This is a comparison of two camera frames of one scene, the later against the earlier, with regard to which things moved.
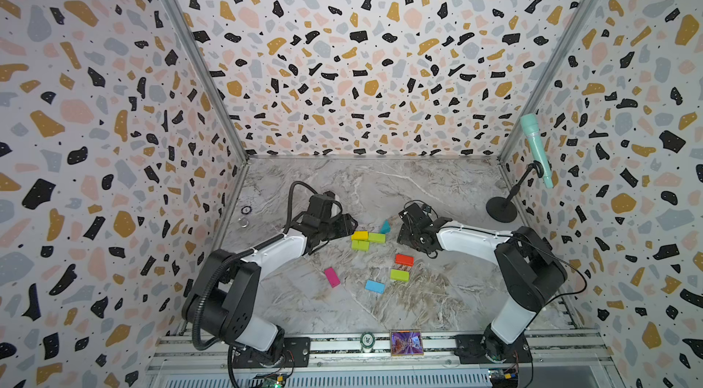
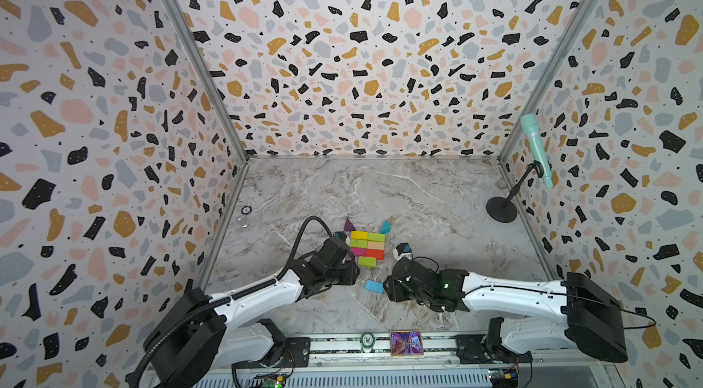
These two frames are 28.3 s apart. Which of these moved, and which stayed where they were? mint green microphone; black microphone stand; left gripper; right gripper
Moved: left gripper; right gripper
Stayed: mint green microphone; black microphone stand
